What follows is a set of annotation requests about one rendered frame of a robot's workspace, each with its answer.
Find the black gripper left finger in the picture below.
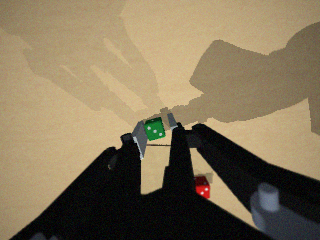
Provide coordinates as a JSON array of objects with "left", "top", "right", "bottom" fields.
[{"left": 9, "top": 121, "right": 148, "bottom": 240}]

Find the green die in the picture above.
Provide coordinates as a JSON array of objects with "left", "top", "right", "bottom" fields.
[{"left": 144, "top": 117, "right": 166, "bottom": 141}]

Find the red die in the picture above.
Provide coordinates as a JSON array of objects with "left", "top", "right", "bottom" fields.
[{"left": 194, "top": 176, "right": 210, "bottom": 198}]

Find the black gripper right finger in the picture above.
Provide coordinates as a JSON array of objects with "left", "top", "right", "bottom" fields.
[{"left": 152, "top": 113, "right": 320, "bottom": 240}]

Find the tan flat mat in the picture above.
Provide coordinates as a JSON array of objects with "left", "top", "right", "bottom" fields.
[{"left": 141, "top": 145, "right": 212, "bottom": 194}]

